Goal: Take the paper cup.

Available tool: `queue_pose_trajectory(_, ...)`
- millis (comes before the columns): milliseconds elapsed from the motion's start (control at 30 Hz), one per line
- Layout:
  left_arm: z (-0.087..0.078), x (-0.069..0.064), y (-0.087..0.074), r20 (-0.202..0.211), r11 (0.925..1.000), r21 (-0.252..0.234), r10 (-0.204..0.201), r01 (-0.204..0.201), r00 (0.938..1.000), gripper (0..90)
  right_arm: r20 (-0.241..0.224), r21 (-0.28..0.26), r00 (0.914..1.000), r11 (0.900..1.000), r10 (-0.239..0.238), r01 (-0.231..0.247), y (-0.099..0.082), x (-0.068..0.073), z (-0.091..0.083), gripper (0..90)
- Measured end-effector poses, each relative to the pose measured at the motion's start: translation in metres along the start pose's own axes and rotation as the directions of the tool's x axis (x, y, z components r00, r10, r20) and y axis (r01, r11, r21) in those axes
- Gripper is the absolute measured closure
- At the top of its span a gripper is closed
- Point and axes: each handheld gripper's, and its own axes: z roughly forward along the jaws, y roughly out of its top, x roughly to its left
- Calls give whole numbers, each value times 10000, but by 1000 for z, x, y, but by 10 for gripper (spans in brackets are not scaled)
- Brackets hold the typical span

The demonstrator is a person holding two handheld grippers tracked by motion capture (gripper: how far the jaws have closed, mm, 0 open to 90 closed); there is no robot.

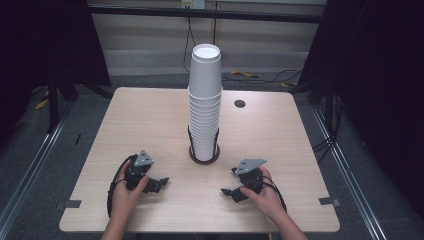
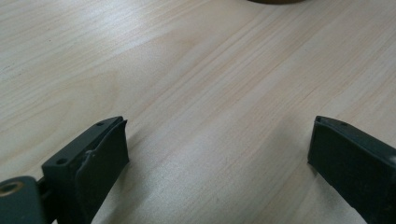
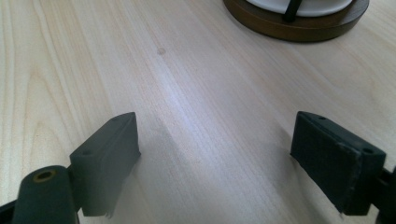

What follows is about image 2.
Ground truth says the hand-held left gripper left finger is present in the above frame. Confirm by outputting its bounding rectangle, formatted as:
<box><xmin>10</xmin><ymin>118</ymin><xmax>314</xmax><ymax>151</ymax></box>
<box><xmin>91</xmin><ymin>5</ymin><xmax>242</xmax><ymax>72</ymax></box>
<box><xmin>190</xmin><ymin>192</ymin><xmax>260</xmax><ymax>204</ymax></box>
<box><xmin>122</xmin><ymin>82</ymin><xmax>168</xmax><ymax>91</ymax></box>
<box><xmin>41</xmin><ymin>116</ymin><xmax>131</xmax><ymax>224</ymax></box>

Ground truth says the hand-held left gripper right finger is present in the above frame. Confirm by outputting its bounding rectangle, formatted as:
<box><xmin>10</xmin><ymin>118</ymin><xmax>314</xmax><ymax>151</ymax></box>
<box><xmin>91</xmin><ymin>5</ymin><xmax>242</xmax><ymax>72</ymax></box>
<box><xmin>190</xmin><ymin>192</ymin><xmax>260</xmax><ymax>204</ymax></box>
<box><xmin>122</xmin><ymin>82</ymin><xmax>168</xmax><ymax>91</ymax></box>
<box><xmin>307</xmin><ymin>115</ymin><xmax>396</xmax><ymax>224</ymax></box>

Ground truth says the black wire cup holder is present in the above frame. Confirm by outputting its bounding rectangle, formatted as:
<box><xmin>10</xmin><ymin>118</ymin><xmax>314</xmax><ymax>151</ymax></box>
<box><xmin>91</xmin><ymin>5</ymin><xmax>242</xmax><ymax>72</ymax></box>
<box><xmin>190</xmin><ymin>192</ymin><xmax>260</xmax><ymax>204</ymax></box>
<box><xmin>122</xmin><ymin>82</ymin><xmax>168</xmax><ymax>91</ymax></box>
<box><xmin>247</xmin><ymin>0</ymin><xmax>307</xmax><ymax>6</ymax></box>

